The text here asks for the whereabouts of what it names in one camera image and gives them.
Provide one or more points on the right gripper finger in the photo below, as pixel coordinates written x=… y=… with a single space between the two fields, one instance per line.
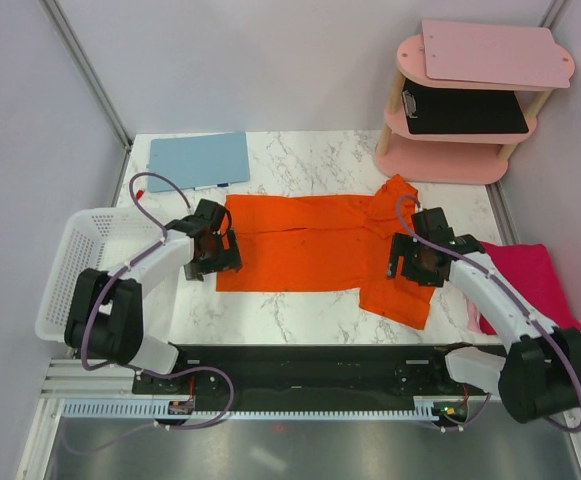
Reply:
x=399 y=250
x=424 y=277

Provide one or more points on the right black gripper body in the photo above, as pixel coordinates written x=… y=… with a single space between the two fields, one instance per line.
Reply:
x=414 y=258

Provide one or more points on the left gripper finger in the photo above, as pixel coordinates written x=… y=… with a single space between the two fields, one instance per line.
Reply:
x=230 y=254
x=192 y=272

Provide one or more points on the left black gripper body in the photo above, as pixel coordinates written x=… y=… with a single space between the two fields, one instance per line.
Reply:
x=212 y=260

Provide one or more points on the orange t shirt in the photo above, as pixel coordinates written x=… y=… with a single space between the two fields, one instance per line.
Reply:
x=328 y=243

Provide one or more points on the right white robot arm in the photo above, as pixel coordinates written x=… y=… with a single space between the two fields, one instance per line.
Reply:
x=539 y=375

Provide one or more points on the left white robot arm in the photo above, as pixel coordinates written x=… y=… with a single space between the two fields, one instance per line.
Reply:
x=106 y=317

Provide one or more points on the blue white marker pen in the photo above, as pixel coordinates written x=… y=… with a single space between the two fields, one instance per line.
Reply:
x=211 y=187

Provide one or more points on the folded light pink t shirt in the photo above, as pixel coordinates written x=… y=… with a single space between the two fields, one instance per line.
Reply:
x=474 y=322

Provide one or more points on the blue clipboard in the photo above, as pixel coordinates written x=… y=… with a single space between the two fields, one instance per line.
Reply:
x=201 y=161

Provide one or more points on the white plastic basket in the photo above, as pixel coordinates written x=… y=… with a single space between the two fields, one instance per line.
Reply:
x=100 y=238

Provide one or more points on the pink three-tier shelf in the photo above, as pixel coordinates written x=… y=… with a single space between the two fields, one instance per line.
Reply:
x=450 y=158

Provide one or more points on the folded magenta t shirt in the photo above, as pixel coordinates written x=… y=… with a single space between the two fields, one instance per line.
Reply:
x=530 y=271

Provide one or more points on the black clipboard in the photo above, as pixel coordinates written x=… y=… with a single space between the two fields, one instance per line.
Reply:
x=437 y=111

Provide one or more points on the pink clipboard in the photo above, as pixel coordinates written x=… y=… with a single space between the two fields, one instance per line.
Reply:
x=493 y=54

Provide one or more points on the white slotted cable duct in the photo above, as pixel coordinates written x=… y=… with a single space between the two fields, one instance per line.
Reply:
x=423 y=410

